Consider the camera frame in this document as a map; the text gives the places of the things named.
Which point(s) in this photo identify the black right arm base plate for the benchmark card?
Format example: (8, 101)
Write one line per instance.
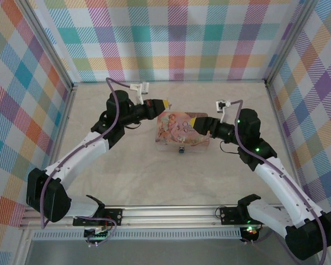
(229, 215)

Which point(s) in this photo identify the aluminium frame post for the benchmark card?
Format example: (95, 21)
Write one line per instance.
(47, 44)
(289, 41)

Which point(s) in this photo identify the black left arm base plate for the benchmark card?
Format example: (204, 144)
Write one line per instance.
(113, 215)

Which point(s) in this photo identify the grey metal panel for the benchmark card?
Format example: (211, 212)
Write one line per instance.
(168, 254)

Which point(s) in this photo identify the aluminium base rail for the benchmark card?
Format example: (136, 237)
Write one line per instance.
(168, 216)

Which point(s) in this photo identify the small circuit board with led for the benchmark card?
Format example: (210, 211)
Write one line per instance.
(251, 230)

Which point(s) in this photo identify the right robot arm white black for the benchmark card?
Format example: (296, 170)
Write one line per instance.
(278, 179)

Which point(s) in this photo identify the small blue padlock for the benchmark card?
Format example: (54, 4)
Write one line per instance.
(181, 150)

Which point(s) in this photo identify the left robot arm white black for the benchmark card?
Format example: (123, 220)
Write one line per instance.
(80, 154)

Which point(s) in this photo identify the aluminium side floor rail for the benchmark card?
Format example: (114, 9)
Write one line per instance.
(277, 116)
(63, 124)

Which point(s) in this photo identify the pink printed tin box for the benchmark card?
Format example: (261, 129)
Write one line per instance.
(173, 129)

